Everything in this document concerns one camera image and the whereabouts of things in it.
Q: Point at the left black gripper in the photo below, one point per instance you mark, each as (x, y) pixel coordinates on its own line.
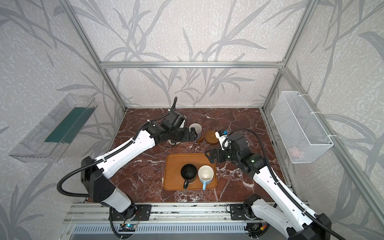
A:
(188, 134)

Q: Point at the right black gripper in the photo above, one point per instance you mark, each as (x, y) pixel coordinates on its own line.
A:
(216, 154)

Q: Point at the purple mug white inside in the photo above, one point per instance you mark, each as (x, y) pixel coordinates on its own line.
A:
(197, 126)

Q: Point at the black mug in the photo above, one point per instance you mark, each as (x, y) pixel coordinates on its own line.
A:
(189, 173)

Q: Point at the woven patterned round coaster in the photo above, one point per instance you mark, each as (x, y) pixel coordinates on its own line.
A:
(172, 142)

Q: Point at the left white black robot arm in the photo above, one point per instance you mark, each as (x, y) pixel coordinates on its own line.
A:
(96, 173)

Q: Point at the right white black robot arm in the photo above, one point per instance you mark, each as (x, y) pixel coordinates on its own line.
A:
(292, 218)

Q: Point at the orange brown tray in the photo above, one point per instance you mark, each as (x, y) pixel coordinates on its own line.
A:
(173, 180)

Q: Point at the green lit circuit board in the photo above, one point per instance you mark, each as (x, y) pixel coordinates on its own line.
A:
(127, 228)

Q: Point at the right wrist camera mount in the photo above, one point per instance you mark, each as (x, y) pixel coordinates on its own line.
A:
(222, 136)

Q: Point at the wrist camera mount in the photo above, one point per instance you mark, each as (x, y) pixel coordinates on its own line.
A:
(222, 136)
(174, 120)

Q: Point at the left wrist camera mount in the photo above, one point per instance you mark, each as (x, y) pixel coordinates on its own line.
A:
(174, 120)

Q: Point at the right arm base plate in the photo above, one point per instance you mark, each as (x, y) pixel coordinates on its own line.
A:
(241, 212)

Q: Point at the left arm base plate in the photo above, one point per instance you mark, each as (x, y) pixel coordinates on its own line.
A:
(134, 212)

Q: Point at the white wire wall basket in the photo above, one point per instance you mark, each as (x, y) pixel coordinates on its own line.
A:
(302, 134)

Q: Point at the aluminium front rail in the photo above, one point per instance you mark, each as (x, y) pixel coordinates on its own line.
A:
(198, 212)

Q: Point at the clear plastic wall bin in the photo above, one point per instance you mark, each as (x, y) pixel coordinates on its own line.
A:
(48, 141)

